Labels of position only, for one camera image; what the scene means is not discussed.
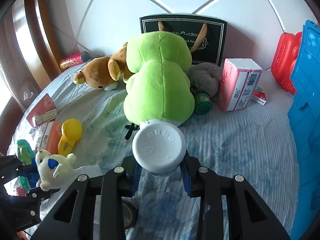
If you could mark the black gift bag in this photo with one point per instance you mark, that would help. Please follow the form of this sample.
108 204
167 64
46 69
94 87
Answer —
188 26

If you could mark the red paper packet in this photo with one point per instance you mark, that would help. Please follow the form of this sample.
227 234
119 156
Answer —
44 111

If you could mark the pink tissue pack box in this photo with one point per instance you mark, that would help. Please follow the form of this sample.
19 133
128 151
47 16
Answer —
238 82

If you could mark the pink toothpaste box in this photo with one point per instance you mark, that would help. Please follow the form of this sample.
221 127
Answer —
48 136

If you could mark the small white bear plush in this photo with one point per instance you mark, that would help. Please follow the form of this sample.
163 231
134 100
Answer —
53 169

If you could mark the grey fluffy plush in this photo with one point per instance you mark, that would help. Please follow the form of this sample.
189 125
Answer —
204 78

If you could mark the green tin can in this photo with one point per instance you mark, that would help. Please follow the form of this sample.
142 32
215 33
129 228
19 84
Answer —
203 104

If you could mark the small red white box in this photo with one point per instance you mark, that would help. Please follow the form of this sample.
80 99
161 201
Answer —
259 96

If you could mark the blue plastic storage crate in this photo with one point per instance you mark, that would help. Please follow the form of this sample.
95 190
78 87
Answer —
304 122

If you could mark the large green plush toy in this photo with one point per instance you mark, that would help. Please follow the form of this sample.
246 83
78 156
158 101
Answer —
159 88

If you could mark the red plastic case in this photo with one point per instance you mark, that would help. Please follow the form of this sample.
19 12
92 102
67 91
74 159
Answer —
285 59

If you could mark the red snack can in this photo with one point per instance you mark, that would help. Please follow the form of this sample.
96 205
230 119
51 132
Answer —
74 60

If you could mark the yellow plastic clip toy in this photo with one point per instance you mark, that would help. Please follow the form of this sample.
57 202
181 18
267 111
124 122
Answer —
71 133

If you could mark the small white teal-label bottle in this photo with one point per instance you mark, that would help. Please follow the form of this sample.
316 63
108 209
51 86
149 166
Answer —
159 147

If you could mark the black tape roll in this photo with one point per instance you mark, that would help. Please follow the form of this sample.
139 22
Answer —
130 214

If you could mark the green snack bag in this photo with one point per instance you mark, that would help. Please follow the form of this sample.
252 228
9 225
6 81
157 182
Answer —
26 155

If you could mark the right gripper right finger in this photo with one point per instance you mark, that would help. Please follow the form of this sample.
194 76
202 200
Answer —
228 202

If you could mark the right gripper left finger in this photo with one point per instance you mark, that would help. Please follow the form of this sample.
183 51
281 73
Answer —
92 207

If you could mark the brown bear plush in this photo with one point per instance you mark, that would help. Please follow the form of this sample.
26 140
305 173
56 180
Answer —
103 73

